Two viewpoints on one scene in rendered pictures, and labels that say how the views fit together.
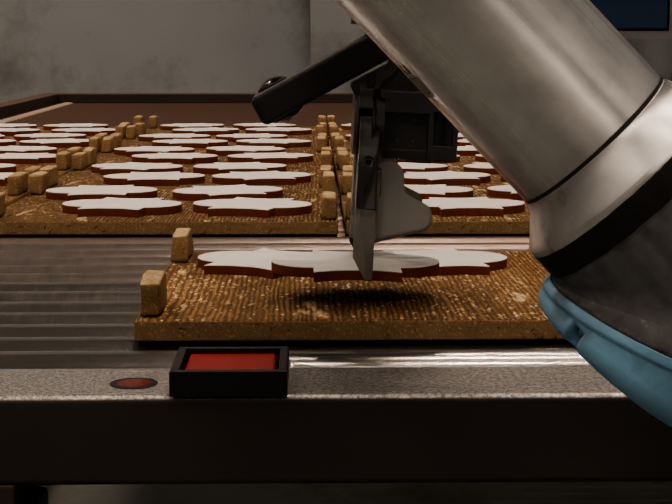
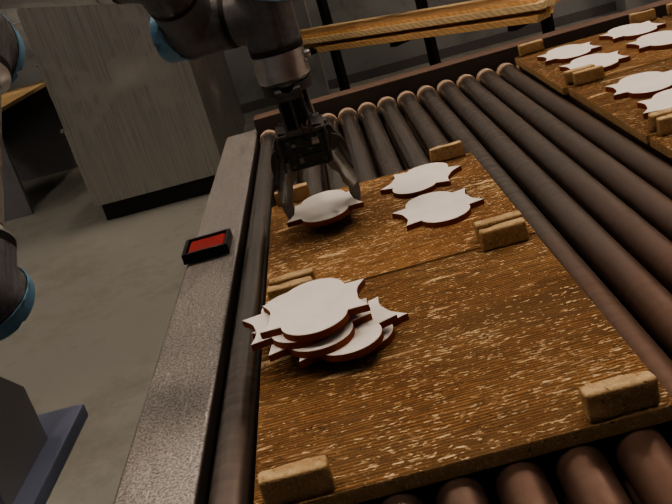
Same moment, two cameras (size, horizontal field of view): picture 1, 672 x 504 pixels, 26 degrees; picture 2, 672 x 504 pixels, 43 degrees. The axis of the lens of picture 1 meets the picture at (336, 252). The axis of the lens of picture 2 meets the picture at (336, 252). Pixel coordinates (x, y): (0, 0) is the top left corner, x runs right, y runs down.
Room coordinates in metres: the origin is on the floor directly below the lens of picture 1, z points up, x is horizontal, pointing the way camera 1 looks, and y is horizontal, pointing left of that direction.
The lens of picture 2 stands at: (1.24, -1.25, 1.35)
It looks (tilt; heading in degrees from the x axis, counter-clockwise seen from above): 20 degrees down; 94
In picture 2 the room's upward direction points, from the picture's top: 16 degrees counter-clockwise
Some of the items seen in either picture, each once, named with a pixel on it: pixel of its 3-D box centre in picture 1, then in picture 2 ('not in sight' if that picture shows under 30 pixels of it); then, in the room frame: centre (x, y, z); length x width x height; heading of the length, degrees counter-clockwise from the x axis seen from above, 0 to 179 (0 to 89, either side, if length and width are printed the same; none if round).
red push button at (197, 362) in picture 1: (231, 372); (207, 247); (0.95, 0.07, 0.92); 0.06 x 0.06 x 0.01; 1
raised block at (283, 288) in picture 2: not in sight; (292, 292); (1.11, -0.28, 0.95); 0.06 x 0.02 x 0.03; 2
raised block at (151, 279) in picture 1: (152, 293); (292, 194); (1.10, 0.14, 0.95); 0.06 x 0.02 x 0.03; 1
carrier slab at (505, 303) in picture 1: (395, 289); (383, 222); (1.24, -0.05, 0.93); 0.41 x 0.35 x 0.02; 91
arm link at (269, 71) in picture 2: not in sight; (283, 66); (1.16, -0.05, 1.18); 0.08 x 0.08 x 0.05
